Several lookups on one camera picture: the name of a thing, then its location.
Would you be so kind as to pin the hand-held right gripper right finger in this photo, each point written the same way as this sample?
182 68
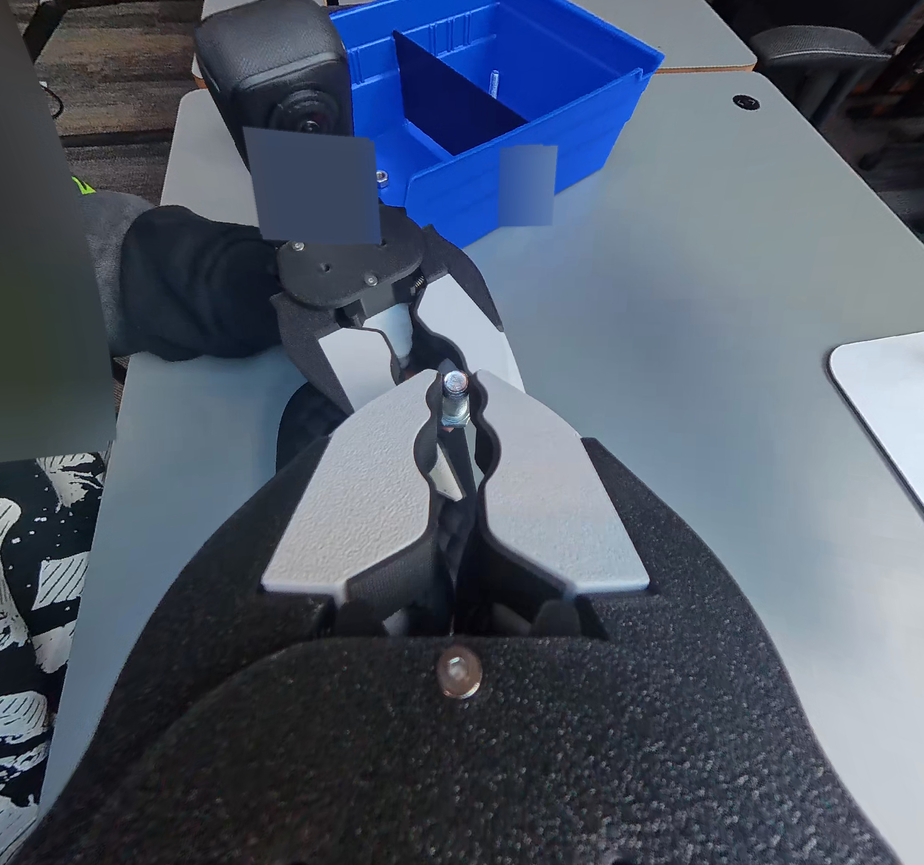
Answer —
556 511

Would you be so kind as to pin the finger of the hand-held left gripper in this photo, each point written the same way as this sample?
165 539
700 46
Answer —
469 323
357 367

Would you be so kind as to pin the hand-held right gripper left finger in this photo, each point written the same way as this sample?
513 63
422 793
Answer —
361 504

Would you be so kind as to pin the blue divided parts bin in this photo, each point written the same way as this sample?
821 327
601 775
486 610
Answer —
577 85

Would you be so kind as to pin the person's left forearm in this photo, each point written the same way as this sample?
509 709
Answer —
108 222

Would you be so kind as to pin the person's left hand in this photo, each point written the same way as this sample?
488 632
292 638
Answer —
195 280

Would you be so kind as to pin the black honeycomb wrist pad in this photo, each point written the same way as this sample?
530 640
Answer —
303 424

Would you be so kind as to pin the dark bin divider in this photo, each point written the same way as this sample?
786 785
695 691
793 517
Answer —
447 107

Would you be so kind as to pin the black white patterned pants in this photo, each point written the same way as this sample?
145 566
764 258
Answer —
29 489

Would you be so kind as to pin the white document stand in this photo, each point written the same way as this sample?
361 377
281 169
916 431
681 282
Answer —
888 388

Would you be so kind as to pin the black office chair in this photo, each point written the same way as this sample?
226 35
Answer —
816 45

